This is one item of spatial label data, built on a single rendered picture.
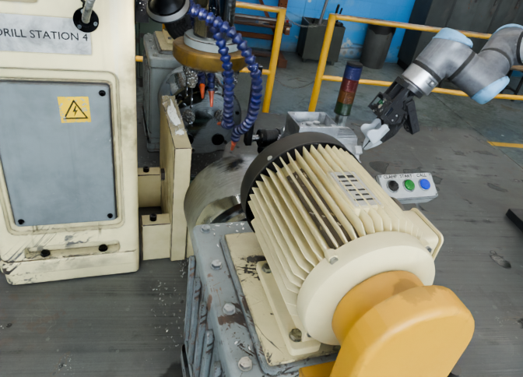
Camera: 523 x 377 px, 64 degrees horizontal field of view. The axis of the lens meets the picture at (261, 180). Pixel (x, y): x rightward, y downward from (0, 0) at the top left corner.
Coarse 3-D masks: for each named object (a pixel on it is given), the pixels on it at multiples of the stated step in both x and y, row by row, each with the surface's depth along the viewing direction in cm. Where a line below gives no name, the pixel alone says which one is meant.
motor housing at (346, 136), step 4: (340, 128) 124; (344, 128) 124; (348, 128) 125; (284, 132) 122; (340, 132) 122; (344, 132) 122; (348, 132) 122; (352, 132) 123; (280, 136) 125; (284, 136) 125; (340, 136) 120; (344, 136) 120; (348, 136) 121; (352, 136) 121; (340, 140) 120; (344, 140) 120; (348, 140) 120; (352, 140) 121; (356, 140) 121; (344, 144) 121; (348, 144) 121; (352, 144) 121; (356, 144) 122; (348, 148) 120; (352, 152) 120; (356, 156) 121
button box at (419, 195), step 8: (376, 176) 109; (384, 176) 109; (392, 176) 109; (400, 176) 110; (408, 176) 111; (416, 176) 112; (424, 176) 112; (384, 184) 108; (400, 184) 109; (416, 184) 111; (432, 184) 112; (392, 192) 107; (400, 192) 108; (408, 192) 109; (416, 192) 110; (424, 192) 110; (432, 192) 111; (400, 200) 109; (408, 200) 110; (416, 200) 112; (424, 200) 113
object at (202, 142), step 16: (176, 80) 129; (160, 96) 134; (176, 96) 124; (192, 96) 125; (208, 96) 126; (192, 112) 127; (208, 112) 129; (240, 112) 134; (192, 128) 131; (208, 128) 132; (192, 144) 134; (208, 144) 136; (224, 144) 138
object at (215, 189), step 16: (224, 160) 89; (240, 160) 88; (208, 176) 87; (224, 176) 85; (240, 176) 84; (192, 192) 88; (208, 192) 84; (224, 192) 81; (192, 208) 86; (208, 208) 81; (224, 208) 78; (240, 208) 77; (192, 224) 84
